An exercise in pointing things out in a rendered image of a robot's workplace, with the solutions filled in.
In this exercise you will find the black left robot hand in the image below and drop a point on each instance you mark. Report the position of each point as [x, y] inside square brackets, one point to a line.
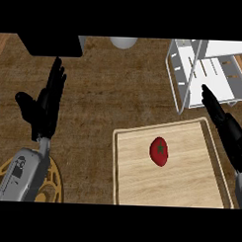
[44, 104]

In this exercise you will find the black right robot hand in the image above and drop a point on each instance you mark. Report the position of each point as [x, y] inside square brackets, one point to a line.
[225, 126]

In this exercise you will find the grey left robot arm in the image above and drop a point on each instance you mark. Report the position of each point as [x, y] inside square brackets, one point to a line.
[24, 175]

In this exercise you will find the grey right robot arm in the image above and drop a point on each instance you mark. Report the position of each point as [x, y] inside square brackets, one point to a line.
[240, 189]

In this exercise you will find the pale wooden tray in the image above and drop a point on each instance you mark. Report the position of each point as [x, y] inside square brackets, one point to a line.
[170, 167]

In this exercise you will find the red tomato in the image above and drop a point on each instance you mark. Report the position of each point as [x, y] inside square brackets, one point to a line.
[158, 151]

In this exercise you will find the black appliance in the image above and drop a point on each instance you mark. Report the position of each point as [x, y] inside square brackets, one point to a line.
[53, 45]

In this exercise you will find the golden round trivet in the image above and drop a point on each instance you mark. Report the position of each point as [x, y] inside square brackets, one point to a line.
[53, 186]

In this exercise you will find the white round bowl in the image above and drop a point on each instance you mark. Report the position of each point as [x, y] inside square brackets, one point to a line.
[123, 42]

